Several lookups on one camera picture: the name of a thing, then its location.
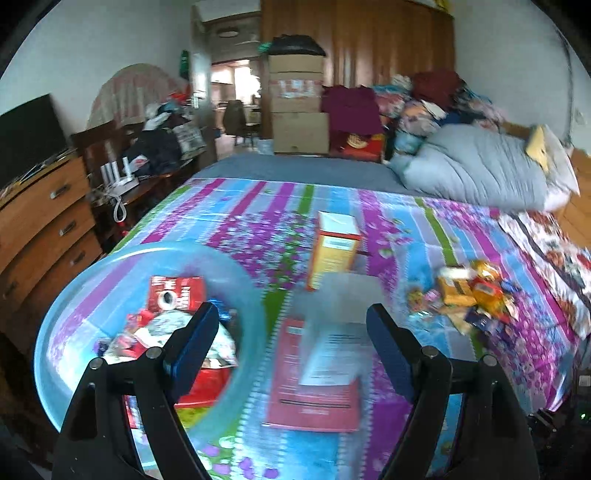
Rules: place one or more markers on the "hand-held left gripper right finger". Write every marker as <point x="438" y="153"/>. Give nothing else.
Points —
<point x="392" y="355"/>

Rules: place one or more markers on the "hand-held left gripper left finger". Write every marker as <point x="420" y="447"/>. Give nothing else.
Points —
<point x="191" y="355"/>

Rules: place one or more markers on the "red cup print packet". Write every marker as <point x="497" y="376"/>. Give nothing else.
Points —
<point x="178" y="295"/>

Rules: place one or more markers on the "blue plastic basin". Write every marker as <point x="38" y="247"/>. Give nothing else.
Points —
<point x="69" y="323"/>

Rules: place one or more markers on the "pale rectangular carton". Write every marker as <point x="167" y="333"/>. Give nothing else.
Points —
<point x="341" y="332"/>

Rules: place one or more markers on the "small pink floral packet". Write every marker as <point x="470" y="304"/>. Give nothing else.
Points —
<point x="434" y="297"/>

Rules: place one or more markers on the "pink flat carton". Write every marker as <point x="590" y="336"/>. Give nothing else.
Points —
<point x="314" y="406"/>

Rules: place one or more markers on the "blue barcode snack packet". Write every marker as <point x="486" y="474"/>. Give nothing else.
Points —
<point x="485" y="321"/>

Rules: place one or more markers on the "clear white snack packet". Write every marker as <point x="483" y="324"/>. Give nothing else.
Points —
<point x="455" y="273"/>

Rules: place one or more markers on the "orange snack packet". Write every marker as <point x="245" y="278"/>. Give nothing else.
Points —
<point x="487" y="288"/>

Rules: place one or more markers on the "orange red upright carton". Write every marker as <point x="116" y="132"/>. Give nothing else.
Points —
<point x="334" y="249"/>

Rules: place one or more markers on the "purple floral bedsheet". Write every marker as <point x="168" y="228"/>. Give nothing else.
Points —
<point x="258" y="207"/>

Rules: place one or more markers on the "wooden dresser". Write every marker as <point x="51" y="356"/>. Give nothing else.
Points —
<point x="41" y="240"/>

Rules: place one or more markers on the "white routers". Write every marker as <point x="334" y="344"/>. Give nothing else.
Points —
<point x="117" y="170"/>

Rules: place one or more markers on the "grey blue duvet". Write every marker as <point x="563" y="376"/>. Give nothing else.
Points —
<point x="475" y="170"/>

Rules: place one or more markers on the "grey bed cover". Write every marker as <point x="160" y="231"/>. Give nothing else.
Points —
<point x="300" y="170"/>

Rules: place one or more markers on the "red gift box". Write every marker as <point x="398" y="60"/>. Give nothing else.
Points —
<point x="362" y="145"/>

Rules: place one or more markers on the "dark wooden desk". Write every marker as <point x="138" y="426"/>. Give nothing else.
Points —
<point x="115" y="152"/>

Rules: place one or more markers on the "clothes heap on desk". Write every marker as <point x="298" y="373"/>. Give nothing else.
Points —
<point x="166" y="138"/>

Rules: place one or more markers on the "dark chair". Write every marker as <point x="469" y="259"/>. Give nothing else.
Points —
<point x="235" y="120"/>

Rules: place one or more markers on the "wooden headboard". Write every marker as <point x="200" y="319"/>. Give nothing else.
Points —
<point x="579" y="194"/>

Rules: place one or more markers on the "white pillow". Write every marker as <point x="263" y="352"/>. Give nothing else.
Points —
<point x="561" y="170"/>

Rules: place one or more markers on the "maroon cloth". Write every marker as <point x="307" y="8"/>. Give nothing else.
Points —
<point x="351" y="108"/>

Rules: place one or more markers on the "yellow cloth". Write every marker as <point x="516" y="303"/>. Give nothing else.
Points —
<point x="538" y="147"/>

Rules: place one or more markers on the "pile of clothes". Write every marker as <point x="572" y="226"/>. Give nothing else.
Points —
<point x="429" y="101"/>

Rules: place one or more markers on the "stack of cardboard boxes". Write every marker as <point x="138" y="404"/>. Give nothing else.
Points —
<point x="298" y="110"/>

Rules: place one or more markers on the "white door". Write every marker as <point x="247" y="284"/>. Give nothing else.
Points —
<point x="198" y="92"/>

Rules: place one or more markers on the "striped pink cover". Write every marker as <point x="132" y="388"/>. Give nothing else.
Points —
<point x="134" y="92"/>

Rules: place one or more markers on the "black television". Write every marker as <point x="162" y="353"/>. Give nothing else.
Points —
<point x="30" y="138"/>

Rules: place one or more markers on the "wooden wardrobe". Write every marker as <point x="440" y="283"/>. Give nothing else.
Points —
<point x="383" y="46"/>

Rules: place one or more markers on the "black bag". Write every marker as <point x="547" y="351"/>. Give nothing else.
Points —
<point x="295" y="46"/>

